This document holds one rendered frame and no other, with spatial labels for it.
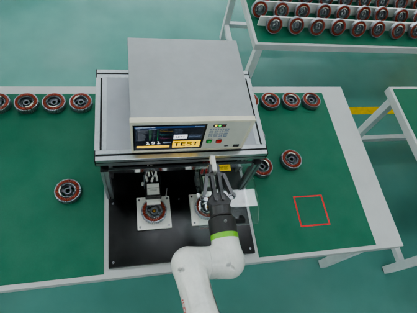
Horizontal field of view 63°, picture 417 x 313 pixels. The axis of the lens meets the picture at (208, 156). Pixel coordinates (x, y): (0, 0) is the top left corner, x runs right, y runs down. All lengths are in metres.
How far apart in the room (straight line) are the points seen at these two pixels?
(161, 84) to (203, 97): 0.16
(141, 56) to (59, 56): 1.93
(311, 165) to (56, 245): 1.30
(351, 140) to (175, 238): 1.17
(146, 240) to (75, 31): 2.29
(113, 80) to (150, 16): 2.08
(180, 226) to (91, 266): 0.41
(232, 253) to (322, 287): 1.54
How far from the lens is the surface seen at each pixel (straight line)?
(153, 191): 1.51
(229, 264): 1.08
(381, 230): 1.96
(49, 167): 1.75
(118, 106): 1.43
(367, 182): 2.04
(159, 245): 1.54
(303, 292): 2.50
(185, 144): 1.29
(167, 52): 1.35
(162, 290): 2.29
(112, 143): 1.34
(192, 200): 1.60
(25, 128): 1.89
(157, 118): 1.15
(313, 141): 2.00
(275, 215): 1.71
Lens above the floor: 2.27
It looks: 60 degrees down
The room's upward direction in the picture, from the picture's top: 19 degrees clockwise
